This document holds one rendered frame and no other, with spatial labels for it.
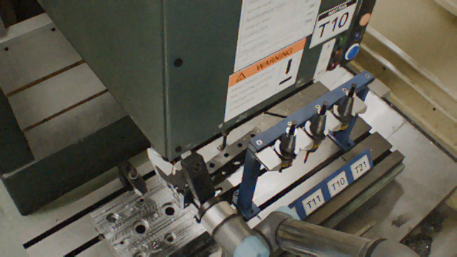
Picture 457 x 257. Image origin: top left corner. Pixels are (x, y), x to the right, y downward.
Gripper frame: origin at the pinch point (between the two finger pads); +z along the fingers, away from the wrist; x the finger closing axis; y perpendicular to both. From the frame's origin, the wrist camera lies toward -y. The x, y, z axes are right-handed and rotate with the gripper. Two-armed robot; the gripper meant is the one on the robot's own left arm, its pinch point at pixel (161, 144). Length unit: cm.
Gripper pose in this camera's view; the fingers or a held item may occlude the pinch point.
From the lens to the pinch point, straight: 114.3
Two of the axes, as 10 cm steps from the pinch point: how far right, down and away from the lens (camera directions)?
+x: 7.8, -4.5, 4.3
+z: -6.2, -6.5, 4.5
